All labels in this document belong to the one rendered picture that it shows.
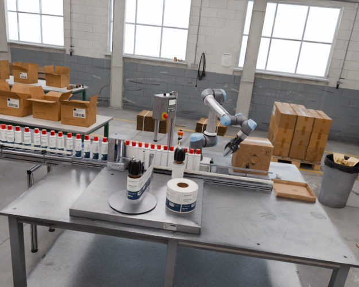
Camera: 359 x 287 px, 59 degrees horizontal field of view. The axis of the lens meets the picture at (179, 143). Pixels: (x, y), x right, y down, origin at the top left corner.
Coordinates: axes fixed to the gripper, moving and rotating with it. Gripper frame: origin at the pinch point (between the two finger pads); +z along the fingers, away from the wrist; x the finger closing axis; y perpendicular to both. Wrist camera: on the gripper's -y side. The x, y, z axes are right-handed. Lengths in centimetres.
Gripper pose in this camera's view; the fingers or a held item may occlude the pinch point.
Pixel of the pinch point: (224, 155)
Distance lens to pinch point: 257.0
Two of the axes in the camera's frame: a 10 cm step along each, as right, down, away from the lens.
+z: -5.8, 7.5, 3.1
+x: 8.1, 5.8, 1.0
